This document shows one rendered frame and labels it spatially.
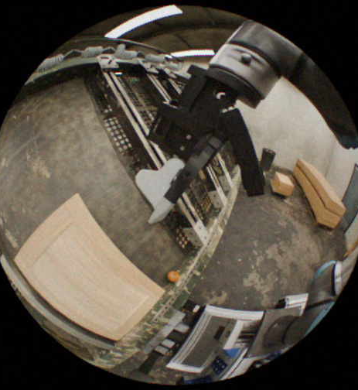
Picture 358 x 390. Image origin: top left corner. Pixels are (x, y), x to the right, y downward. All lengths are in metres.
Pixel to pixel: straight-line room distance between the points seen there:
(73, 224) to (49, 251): 0.13
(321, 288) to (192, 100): 0.51
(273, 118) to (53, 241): 5.43
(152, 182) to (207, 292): 1.42
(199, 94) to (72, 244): 0.43
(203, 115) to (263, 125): 5.01
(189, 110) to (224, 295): 1.54
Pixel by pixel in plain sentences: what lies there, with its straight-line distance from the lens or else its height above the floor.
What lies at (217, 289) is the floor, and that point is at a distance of 1.53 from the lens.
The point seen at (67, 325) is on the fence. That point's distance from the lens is 0.56.
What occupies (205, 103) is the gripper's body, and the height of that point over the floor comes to 1.47.
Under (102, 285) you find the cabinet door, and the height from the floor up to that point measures 1.08.
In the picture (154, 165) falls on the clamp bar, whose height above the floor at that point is 1.26.
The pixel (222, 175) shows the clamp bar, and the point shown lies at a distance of 0.97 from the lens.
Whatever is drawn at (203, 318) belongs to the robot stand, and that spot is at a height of 0.23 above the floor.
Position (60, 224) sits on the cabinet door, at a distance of 0.40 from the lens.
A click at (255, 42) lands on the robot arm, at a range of 0.16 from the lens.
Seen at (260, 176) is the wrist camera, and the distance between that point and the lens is 0.16.
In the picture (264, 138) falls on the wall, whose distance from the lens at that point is 5.21.
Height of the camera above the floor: 1.46
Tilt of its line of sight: 38 degrees down
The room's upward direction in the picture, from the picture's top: straight up
